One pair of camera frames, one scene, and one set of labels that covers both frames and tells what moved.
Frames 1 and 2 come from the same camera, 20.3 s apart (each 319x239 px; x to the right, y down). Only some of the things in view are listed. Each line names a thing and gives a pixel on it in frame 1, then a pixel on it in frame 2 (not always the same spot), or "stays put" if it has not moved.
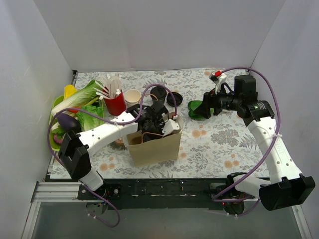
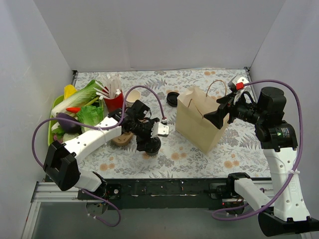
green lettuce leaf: x=87 y=121 stays put
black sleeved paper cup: x=158 y=103 to x=152 y=154
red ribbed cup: x=116 y=105 stays put
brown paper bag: x=162 y=150 to x=198 y=129
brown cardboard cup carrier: x=120 y=142 stays put
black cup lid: x=178 y=97 stays put
